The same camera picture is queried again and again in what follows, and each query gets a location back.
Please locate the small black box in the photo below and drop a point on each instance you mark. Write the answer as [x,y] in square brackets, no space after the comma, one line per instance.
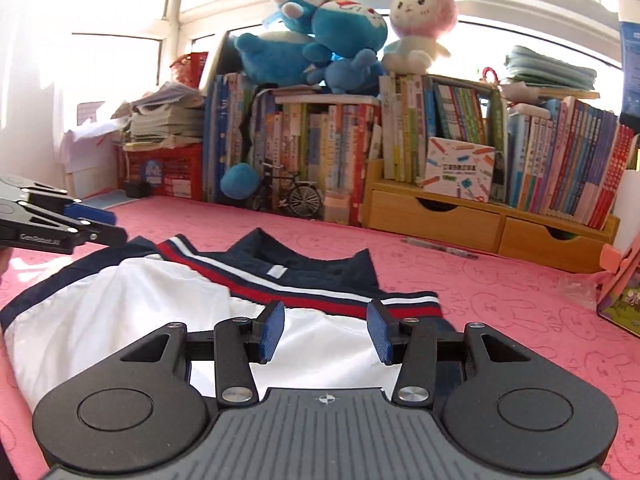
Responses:
[135,189]

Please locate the pink house model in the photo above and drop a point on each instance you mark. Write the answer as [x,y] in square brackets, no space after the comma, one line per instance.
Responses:
[622,295]

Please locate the pink white bunny plush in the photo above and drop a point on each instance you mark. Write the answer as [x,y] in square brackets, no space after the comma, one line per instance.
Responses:
[420,20]

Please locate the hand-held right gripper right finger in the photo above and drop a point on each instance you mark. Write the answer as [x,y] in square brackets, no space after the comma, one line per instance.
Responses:
[382,332]

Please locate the blue plush ball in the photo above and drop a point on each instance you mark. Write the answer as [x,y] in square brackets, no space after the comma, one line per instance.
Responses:
[240,182]

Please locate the miniature bicycle model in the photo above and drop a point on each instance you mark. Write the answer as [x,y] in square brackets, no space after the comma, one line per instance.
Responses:
[300,197]

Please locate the white cardboard box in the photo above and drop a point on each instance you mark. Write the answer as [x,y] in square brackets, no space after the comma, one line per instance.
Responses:
[90,160]

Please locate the small blue plush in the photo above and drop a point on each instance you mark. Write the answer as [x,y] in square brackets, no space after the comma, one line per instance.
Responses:
[350,72]

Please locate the pink patterned mat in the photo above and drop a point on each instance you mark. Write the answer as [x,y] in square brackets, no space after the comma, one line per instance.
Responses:
[525,320]

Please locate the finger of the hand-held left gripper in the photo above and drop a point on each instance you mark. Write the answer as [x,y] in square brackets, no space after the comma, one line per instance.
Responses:
[92,214]
[107,236]

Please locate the red plastic crate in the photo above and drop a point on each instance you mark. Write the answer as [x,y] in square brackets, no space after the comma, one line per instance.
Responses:
[172,172]

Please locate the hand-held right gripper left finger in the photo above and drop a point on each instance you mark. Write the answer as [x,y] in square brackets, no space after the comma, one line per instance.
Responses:
[271,332]

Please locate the pen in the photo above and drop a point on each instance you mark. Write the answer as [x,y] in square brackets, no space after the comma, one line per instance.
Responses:
[440,248]

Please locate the clear plastic wrapper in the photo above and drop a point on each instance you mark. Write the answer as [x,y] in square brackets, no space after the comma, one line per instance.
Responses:
[577,292]

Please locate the blue cat plush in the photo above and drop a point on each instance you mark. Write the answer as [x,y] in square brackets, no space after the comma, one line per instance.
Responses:
[340,22]

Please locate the window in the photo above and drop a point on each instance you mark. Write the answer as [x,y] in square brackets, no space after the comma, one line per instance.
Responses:
[125,60]

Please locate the white printed box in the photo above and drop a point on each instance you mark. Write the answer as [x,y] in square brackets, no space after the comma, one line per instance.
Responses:
[460,170]

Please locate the light blue paper sheet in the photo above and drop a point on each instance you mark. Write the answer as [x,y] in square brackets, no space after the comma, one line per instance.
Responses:
[107,201]

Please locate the wooden drawer organizer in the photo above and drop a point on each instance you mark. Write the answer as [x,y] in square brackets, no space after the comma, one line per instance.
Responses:
[450,225]

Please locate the stack of papers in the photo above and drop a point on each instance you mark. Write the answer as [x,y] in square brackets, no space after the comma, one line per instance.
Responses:
[165,120]

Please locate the stack of teal folders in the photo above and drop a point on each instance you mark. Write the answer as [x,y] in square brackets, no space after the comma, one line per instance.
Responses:
[550,67]

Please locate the red plastic basket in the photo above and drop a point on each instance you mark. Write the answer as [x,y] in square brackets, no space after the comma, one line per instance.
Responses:
[190,70]

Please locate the row of colourful books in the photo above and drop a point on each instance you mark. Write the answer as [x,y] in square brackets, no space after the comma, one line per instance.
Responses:
[350,145]

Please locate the white navy red jacket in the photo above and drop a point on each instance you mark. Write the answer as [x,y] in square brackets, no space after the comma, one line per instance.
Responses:
[125,300]

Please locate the grey tube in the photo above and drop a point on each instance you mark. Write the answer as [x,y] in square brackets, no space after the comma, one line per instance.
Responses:
[215,62]

